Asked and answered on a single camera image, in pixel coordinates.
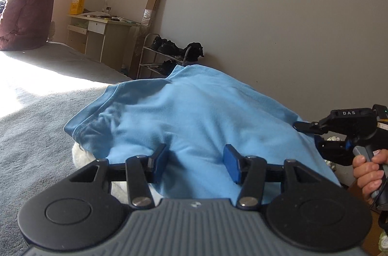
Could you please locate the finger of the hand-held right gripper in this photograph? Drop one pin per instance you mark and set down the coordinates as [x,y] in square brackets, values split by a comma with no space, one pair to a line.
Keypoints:
[312,127]
[336,151]

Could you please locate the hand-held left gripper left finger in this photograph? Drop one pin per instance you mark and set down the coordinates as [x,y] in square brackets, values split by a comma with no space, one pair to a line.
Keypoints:
[162,163]

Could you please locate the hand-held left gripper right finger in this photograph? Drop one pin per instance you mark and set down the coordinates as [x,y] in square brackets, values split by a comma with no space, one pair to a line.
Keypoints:
[230,165]

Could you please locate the light blue T-shirt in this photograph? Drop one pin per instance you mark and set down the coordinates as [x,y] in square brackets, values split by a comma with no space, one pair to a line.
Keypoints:
[197,110]

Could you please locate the person's right hand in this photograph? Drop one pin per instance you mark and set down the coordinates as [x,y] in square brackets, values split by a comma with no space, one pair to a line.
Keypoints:
[368,175]

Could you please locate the black shoe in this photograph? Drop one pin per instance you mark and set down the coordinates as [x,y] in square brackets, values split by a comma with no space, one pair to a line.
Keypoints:
[169,47]
[158,43]
[168,67]

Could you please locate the metal shoe rack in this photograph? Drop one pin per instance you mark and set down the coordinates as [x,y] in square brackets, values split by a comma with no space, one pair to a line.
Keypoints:
[145,62]

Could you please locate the black cloth bundle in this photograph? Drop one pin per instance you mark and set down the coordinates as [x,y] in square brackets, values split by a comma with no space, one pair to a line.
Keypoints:
[194,51]

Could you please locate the small pale wooden desk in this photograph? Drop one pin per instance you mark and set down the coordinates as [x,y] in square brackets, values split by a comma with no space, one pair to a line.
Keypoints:
[100,37]

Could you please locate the papers on desk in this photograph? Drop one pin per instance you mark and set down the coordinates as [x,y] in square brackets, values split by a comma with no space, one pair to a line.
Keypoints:
[97,13]

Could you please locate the yellow box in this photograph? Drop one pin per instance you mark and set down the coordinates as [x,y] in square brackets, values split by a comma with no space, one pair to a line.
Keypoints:
[76,3]

